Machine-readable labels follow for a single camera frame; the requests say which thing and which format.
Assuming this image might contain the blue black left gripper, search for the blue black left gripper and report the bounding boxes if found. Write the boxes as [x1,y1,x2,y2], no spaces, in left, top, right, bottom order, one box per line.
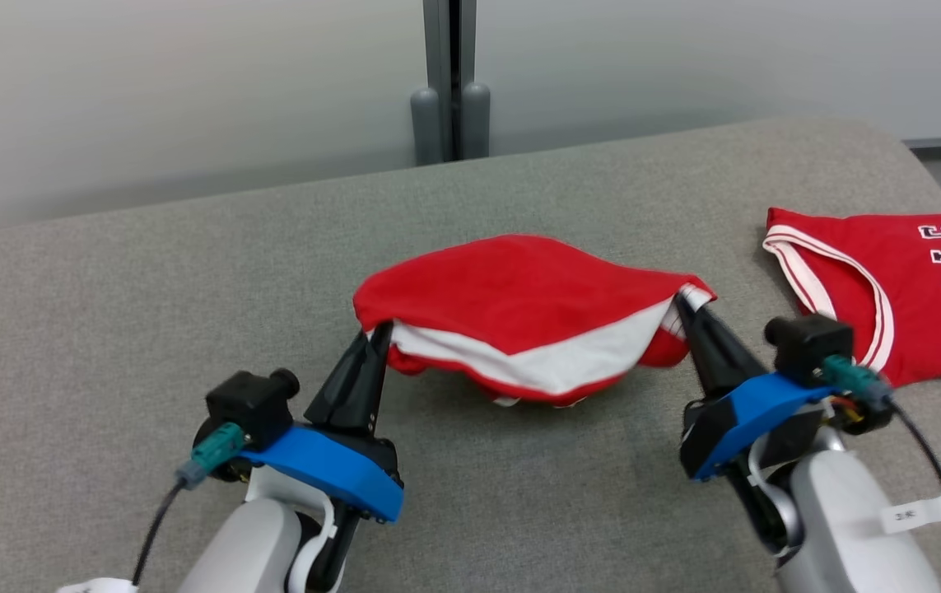
[239,322,406,525]

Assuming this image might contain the red Bulls basketball jersey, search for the red Bulls basketball jersey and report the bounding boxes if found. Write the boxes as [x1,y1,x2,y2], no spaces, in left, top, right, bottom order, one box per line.
[762,207,941,389]

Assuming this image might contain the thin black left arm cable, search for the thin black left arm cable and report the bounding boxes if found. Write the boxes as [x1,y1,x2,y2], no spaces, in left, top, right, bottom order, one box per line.
[132,481,189,586]

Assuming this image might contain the teal camera connector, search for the teal camera connector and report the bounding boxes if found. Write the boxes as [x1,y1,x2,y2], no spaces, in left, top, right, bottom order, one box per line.
[175,422,248,492]
[822,353,892,409]

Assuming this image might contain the red white-sleeved t-shirt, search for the red white-sleeved t-shirt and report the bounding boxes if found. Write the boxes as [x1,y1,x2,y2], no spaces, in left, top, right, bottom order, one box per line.
[352,233,719,409]

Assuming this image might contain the grey cylindrical post foot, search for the grey cylindrical post foot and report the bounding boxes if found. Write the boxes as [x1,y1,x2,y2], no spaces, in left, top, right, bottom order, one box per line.
[460,80,492,161]
[409,86,445,166]

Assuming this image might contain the white right cable label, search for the white right cable label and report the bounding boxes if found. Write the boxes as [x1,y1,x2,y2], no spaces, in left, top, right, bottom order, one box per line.
[881,491,941,535]

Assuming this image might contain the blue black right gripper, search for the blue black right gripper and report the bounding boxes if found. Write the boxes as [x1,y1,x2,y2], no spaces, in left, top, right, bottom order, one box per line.
[673,293,838,483]

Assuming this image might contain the grey metal partition post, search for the grey metal partition post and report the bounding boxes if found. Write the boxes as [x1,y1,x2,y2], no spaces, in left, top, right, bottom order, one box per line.
[422,0,478,162]

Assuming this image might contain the teal right camera connector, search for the teal right camera connector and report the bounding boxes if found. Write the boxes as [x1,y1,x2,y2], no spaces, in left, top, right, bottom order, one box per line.
[822,353,892,409]

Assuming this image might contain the white cable label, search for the white cable label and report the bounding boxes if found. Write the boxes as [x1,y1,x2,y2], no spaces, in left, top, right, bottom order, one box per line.
[881,491,941,535]
[56,577,138,593]

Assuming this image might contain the teal left camera connector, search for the teal left camera connector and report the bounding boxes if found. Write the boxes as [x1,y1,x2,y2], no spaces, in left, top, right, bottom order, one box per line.
[175,422,248,492]

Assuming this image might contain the white left cable label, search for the white left cable label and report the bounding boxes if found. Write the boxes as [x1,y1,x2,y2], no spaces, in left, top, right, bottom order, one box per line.
[56,577,138,593]

